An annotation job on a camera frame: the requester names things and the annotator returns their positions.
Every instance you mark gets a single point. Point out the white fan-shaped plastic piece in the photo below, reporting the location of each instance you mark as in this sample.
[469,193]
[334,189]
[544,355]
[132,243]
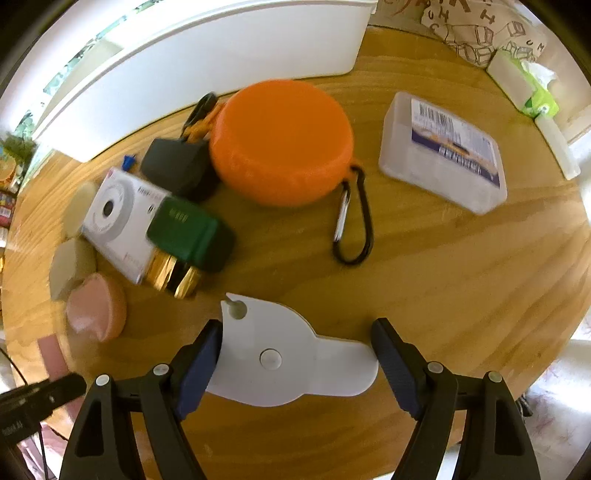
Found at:
[286,332]

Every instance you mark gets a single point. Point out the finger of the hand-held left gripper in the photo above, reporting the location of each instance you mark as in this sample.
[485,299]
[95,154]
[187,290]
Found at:
[51,392]

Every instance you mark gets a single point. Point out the beige soap bar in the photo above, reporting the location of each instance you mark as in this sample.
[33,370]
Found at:
[69,267]
[78,207]

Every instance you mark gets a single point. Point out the white plastic bin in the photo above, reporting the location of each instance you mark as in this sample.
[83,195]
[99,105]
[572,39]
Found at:
[207,55]

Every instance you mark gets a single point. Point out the beige printed pouch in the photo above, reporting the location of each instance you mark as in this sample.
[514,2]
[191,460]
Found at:
[475,41]

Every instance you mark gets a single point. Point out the blue pushpin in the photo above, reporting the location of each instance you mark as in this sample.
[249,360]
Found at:
[129,162]

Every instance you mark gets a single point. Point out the pink tube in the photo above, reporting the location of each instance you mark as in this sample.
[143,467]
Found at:
[51,355]

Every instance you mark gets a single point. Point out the green tissue pack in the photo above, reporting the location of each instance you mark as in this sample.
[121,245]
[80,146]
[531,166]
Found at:
[540,99]
[505,74]

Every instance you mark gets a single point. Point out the black charger plug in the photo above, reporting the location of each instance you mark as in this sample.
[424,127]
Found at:
[175,161]

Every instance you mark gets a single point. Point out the pink round tape case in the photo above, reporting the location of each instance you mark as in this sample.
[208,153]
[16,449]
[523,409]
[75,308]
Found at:
[97,309]

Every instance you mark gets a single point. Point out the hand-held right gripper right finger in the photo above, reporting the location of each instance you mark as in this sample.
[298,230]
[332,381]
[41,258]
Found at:
[399,369]

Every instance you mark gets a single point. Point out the orange round zip case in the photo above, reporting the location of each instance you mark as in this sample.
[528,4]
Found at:
[281,143]

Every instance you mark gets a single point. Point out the black carabiner clip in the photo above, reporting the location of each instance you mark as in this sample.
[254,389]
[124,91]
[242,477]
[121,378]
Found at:
[368,221]

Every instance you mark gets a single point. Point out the green bottle with gold cap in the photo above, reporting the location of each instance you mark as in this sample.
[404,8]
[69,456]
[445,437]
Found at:
[184,230]

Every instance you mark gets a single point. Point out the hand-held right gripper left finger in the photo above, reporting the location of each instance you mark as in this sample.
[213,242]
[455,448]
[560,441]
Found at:
[201,369]

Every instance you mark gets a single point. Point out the white labelled packet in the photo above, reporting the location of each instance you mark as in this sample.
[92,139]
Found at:
[438,161]

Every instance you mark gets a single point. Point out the red snack packet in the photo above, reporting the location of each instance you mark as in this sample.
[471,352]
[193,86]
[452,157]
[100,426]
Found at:
[5,207]

